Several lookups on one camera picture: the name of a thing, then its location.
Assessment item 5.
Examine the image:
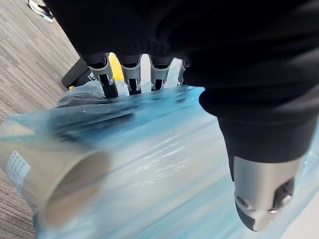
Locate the white sneaker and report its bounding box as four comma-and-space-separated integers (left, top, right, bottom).
27, 0, 54, 21

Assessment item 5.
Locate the brown paper cup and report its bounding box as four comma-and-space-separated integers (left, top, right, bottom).
0, 121, 113, 227

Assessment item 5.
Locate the yellow object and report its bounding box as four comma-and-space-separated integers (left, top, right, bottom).
108, 52, 125, 82

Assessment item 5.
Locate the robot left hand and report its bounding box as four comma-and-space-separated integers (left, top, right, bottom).
43, 0, 319, 233

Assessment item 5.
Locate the black chair base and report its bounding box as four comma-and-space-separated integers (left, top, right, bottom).
60, 57, 93, 89

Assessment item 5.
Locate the translucent blue plastic rubbish bag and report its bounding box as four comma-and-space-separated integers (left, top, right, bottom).
0, 82, 319, 239

